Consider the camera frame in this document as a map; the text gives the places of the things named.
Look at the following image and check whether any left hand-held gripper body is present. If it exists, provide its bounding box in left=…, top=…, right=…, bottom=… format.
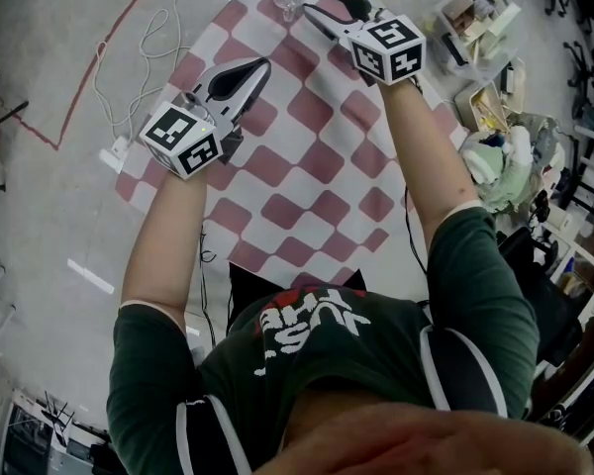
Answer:
left=138, top=79, right=258, bottom=181

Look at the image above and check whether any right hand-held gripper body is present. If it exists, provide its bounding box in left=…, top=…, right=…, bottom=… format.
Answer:
left=334, top=10, right=427, bottom=87

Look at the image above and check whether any person's right forearm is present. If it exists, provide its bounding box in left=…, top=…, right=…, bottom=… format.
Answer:
left=379, top=72, right=482, bottom=262

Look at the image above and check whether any person's left forearm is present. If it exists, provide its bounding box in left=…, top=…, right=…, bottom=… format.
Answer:
left=120, top=164, right=210, bottom=330

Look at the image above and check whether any white power adapter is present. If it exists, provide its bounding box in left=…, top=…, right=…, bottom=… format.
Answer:
left=98, top=135, right=133, bottom=173

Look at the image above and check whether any red white checkered cloth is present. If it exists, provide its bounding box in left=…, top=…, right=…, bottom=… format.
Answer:
left=115, top=0, right=472, bottom=294

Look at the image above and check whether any clear plastic bin with clutter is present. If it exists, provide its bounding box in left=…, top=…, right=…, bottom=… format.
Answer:
left=431, top=0, right=522, bottom=78

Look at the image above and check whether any red floor tape line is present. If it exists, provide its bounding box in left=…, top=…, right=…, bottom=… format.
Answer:
left=0, top=0, right=168, bottom=151

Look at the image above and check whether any beige plastic bin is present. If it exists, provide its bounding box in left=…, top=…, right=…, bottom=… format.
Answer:
left=453, top=80, right=514, bottom=133

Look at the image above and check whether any white tape strip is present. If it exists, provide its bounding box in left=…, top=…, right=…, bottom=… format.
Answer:
left=66, top=257, right=116, bottom=295

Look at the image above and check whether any pile of pale green cloths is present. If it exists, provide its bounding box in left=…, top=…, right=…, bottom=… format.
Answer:
left=458, top=116, right=568, bottom=213

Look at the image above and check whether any dark green printed t-shirt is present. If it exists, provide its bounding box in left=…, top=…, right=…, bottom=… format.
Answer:
left=106, top=206, right=541, bottom=475

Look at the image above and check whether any black padded chair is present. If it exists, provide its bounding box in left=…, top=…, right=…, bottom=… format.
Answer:
left=495, top=226, right=584, bottom=366

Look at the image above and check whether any white shelf rack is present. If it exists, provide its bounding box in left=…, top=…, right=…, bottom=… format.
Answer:
left=539, top=210, right=594, bottom=447

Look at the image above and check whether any person's chin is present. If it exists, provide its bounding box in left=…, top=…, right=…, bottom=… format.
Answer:
left=276, top=387, right=594, bottom=475

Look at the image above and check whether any white cable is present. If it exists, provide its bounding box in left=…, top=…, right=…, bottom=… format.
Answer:
left=91, top=0, right=192, bottom=143

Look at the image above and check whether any thin black cable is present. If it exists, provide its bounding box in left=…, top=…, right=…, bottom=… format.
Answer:
left=401, top=184, right=431, bottom=309

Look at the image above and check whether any black strap with white edges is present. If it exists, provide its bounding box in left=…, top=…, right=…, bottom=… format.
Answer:
left=174, top=394, right=253, bottom=475
left=418, top=325, right=510, bottom=419

